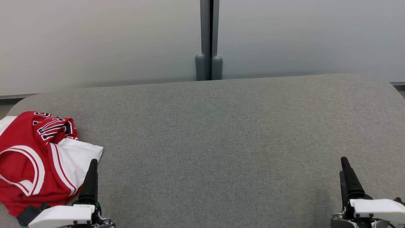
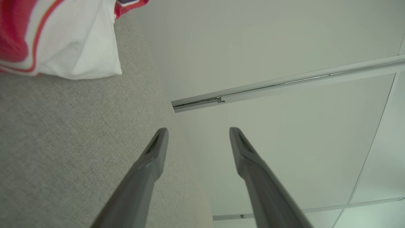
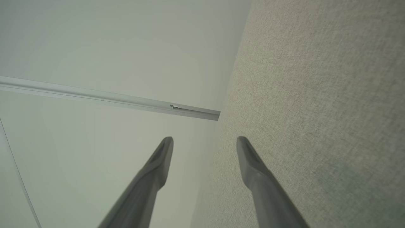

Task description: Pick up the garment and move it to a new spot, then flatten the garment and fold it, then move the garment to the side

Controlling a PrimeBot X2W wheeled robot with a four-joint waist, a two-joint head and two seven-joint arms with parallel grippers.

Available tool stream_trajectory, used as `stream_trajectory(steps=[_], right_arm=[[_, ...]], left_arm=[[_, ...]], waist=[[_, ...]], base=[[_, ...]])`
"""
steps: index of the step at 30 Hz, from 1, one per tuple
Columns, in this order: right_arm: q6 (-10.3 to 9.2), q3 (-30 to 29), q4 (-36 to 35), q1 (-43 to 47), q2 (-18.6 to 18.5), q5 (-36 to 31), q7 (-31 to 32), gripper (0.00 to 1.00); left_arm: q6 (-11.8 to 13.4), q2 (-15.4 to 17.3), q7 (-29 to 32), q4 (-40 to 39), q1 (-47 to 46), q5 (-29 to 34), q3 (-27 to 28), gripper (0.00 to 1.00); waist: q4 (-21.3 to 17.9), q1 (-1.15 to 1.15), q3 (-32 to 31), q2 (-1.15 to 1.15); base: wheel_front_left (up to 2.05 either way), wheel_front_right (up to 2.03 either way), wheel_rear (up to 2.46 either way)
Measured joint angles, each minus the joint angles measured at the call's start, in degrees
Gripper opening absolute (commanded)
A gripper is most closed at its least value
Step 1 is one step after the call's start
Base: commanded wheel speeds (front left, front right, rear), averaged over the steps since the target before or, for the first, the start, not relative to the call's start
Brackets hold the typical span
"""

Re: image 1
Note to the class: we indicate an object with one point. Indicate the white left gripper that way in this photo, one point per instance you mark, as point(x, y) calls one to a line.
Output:
point(63, 217)

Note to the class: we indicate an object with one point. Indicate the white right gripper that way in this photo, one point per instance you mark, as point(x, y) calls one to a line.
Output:
point(376, 209)

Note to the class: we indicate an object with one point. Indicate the red shirt with white sleeves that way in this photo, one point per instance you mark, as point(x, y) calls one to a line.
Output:
point(28, 171)

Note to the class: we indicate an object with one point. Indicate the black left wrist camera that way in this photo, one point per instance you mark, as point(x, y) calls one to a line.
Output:
point(31, 213)

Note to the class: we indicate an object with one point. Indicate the grey partition post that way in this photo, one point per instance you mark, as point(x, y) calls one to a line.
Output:
point(208, 38)

